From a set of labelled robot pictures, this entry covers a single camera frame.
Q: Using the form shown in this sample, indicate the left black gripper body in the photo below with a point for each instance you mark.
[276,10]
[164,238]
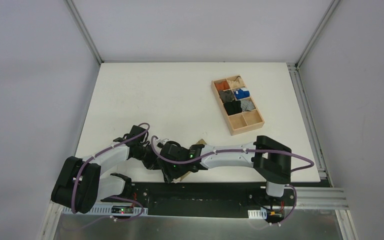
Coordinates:
[153,162]

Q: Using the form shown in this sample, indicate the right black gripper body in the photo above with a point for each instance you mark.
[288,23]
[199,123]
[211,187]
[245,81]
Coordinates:
[167,172]

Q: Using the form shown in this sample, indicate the olive and cream underwear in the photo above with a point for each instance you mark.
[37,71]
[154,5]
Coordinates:
[181,178]

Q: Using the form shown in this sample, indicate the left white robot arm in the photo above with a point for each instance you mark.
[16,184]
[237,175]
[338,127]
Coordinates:
[82,182]

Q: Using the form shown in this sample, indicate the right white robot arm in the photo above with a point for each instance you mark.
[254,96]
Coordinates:
[270,158]

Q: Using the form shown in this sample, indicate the black rolled underwear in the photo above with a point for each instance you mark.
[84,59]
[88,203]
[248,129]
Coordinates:
[233,107]

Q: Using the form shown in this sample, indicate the dark grey rolled underwear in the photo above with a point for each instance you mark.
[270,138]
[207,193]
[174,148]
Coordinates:
[226,96]

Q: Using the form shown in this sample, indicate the orange rolled underwear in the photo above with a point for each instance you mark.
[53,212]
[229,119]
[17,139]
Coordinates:
[221,85]

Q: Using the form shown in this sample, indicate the blue rolled underwear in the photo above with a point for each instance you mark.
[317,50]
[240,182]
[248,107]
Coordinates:
[241,93]

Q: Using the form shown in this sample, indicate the grey striped rolled underwear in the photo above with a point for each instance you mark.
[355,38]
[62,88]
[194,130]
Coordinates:
[247,105]

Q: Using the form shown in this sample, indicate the beige rolled underwear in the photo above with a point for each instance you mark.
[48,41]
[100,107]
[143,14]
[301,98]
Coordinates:
[235,82]

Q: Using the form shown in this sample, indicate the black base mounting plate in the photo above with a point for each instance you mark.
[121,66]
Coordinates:
[213,200]

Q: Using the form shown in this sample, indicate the wooden compartment box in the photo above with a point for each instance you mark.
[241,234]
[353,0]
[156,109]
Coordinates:
[242,122]

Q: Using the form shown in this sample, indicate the left white cable duct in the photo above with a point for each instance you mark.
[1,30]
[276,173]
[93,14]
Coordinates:
[118,210]

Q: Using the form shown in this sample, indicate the white cable duct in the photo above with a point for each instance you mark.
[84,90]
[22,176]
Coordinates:
[257,214]
[118,210]

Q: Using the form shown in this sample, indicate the right white cable duct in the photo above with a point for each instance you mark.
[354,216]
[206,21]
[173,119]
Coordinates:
[257,214]

